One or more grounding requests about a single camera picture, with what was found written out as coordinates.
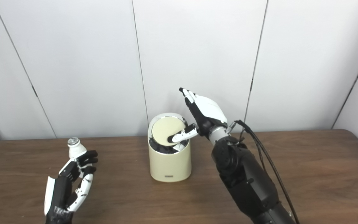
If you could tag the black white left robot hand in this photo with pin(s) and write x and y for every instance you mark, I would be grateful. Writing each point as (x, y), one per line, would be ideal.
(59, 193)

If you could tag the black bin liner bag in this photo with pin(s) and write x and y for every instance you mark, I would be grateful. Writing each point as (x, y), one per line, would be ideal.
(160, 149)

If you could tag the small white plastic bottle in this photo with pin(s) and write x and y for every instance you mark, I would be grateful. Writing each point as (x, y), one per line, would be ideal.
(75, 151)

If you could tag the round cream bin lid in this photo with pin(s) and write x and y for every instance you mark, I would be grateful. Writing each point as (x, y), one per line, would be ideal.
(163, 130)

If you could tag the cream-colored bin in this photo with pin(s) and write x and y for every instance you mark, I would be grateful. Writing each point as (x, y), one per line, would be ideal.
(169, 166)

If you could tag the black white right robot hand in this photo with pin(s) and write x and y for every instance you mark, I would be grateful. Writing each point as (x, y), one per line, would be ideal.
(208, 110)

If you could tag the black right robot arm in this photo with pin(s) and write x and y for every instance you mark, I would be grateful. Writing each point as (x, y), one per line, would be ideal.
(244, 177)

